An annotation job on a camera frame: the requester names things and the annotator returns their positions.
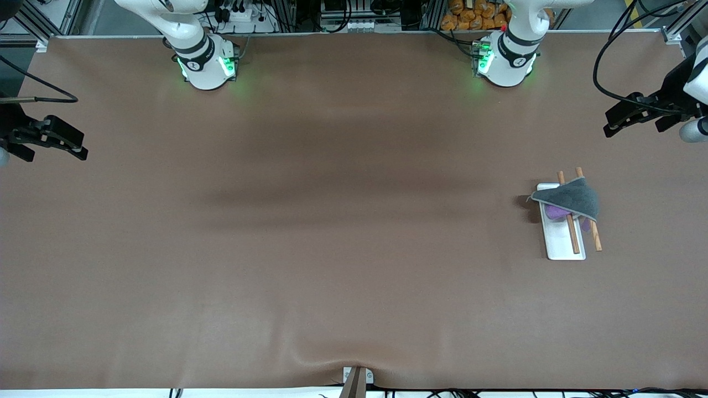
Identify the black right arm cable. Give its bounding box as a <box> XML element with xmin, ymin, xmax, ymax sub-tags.
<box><xmin>0</xmin><ymin>55</ymin><xmax>78</xmax><ymax>104</ymax></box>

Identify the metal table edge bracket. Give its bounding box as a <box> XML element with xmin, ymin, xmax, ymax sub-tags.
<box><xmin>339</xmin><ymin>366</ymin><xmax>374</xmax><ymax>398</ymax></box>

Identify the white rack with wooden bars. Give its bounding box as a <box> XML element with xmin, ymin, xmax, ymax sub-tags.
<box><xmin>537</xmin><ymin>167</ymin><xmax>602</xmax><ymax>261</ymax></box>

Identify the aluminium frame post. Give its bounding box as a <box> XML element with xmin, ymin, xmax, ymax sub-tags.
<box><xmin>661</xmin><ymin>0</ymin><xmax>708</xmax><ymax>42</ymax></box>
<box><xmin>0</xmin><ymin>0</ymin><xmax>84</xmax><ymax>48</ymax></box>

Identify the pile of orange packets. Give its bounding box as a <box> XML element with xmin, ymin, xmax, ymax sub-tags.
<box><xmin>441</xmin><ymin>0</ymin><xmax>512</xmax><ymax>31</ymax></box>

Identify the brown table cover mat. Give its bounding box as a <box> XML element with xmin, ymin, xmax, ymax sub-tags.
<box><xmin>0</xmin><ymin>30</ymin><xmax>708</xmax><ymax>390</ymax></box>

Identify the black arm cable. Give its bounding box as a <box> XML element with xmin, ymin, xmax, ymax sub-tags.
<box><xmin>0</xmin><ymin>55</ymin><xmax>78</xmax><ymax>104</ymax></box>
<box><xmin>594</xmin><ymin>0</ymin><xmax>692</xmax><ymax>111</ymax></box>

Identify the white power strip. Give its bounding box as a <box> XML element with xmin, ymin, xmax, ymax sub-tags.
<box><xmin>213</xmin><ymin>6</ymin><xmax>277</xmax><ymax>34</ymax></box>

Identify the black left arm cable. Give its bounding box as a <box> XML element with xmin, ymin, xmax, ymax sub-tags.
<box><xmin>594</xmin><ymin>0</ymin><xmax>692</xmax><ymax>111</ymax></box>

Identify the purple and grey towel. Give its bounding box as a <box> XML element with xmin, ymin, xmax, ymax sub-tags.
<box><xmin>530</xmin><ymin>177</ymin><xmax>601</xmax><ymax>233</ymax></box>

